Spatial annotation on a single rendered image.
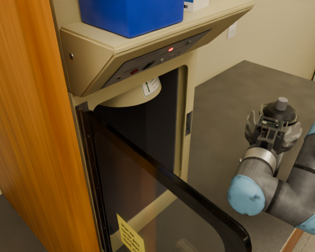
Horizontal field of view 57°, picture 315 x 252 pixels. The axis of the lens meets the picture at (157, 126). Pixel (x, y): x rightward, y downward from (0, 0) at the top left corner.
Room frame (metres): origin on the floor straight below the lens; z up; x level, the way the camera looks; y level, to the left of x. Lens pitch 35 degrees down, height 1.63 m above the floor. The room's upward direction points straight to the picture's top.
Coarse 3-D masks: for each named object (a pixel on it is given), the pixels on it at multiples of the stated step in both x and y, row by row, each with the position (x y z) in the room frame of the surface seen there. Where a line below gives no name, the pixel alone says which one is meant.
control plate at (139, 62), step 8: (184, 40) 0.44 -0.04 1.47; (192, 40) 0.47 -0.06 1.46; (160, 48) 0.40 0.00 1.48; (168, 48) 0.42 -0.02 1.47; (176, 48) 0.46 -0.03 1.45; (184, 48) 0.49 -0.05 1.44; (144, 56) 0.38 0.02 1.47; (152, 56) 0.41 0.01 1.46; (160, 56) 0.44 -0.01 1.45; (176, 56) 0.51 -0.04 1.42; (128, 64) 0.37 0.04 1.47; (136, 64) 0.39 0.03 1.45; (144, 64) 0.42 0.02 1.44; (152, 64) 0.45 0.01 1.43; (120, 72) 0.38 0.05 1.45; (128, 72) 0.40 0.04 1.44; (136, 72) 0.43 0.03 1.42; (112, 80) 0.39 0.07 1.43; (120, 80) 0.42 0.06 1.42
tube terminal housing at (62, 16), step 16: (64, 0) 0.40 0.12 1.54; (64, 16) 0.40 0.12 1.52; (80, 16) 0.41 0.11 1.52; (64, 64) 0.39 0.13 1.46; (160, 64) 0.53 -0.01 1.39; (176, 64) 0.57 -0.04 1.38; (192, 64) 0.61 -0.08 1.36; (128, 80) 0.47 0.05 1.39; (144, 80) 0.50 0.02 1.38; (192, 80) 0.61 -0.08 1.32; (96, 96) 0.42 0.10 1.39; (112, 96) 0.44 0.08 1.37; (192, 96) 0.62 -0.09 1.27; (176, 128) 0.62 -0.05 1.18; (80, 144) 0.39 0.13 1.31; (176, 144) 0.62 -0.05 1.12; (176, 160) 0.62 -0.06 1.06; (96, 224) 0.39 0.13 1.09
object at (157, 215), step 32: (96, 128) 0.35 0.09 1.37; (96, 160) 0.36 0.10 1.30; (128, 160) 0.29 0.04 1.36; (128, 192) 0.29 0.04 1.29; (160, 192) 0.24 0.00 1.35; (192, 192) 0.21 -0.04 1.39; (128, 224) 0.30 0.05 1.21; (160, 224) 0.24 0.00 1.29; (192, 224) 0.20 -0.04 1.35; (224, 224) 0.17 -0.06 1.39
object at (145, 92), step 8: (152, 80) 0.56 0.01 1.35; (136, 88) 0.52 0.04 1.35; (144, 88) 0.53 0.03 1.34; (152, 88) 0.54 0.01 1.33; (160, 88) 0.57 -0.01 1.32; (120, 96) 0.51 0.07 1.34; (128, 96) 0.51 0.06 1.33; (136, 96) 0.51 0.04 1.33; (144, 96) 0.52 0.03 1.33; (152, 96) 0.53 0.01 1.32; (104, 104) 0.50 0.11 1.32; (112, 104) 0.50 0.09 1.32; (120, 104) 0.50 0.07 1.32; (128, 104) 0.50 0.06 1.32; (136, 104) 0.51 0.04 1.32
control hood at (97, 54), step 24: (216, 0) 0.54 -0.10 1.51; (240, 0) 0.54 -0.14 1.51; (72, 24) 0.40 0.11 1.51; (192, 24) 0.41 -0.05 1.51; (216, 24) 0.48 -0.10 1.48; (72, 48) 0.37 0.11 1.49; (96, 48) 0.33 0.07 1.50; (120, 48) 0.32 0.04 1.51; (144, 48) 0.35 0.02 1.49; (192, 48) 0.54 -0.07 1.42; (72, 72) 0.38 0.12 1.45; (96, 72) 0.34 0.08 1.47
